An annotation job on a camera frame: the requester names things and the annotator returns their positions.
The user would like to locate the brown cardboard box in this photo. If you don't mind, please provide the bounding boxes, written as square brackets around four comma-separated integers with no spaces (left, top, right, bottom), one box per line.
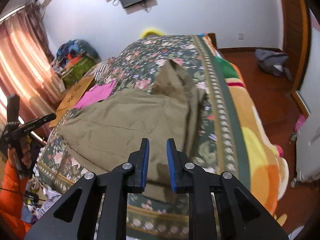
[49,76,94,128]

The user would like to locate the pink curtain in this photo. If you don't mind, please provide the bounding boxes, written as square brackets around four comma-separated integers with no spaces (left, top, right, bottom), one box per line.
[1,3,65,122]

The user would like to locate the striped patchwork blanket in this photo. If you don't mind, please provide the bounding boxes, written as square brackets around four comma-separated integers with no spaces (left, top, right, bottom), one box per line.
[93,57,116,82]

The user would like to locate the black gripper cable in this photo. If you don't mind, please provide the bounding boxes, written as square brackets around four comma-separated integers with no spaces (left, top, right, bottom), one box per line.
[0,187,47,205]

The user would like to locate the person's left hand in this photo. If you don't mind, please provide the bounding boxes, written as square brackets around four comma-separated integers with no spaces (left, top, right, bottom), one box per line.
[8,137,32,168]

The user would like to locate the grey backpack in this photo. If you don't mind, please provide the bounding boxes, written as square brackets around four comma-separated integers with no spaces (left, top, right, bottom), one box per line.
[255,49,293,83]

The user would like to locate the olive khaki pants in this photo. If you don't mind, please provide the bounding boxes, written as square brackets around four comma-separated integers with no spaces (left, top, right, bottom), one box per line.
[57,60,206,203]

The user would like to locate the orange cartoon blanket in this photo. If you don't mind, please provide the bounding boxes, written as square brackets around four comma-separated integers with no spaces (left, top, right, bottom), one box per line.
[203,34,289,225]

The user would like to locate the dark floral bedspread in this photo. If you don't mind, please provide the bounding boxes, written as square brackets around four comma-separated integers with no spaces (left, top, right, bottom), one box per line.
[37,35,251,239]

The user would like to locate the yellow pillow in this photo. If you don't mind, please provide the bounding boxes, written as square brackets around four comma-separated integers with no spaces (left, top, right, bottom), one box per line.
[140,28,165,39]

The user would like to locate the pile of colourful clothes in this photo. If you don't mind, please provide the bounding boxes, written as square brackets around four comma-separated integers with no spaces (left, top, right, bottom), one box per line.
[51,39,101,88]

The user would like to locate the brown wooden door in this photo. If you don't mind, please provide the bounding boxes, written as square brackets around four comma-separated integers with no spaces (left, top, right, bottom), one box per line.
[281,0,311,118]

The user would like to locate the folded pink pants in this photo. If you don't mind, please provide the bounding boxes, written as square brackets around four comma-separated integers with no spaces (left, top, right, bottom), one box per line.
[73,80,117,109]

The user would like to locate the orange left sleeve forearm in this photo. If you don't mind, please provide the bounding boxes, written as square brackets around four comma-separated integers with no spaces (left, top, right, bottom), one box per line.
[1,161,32,239]

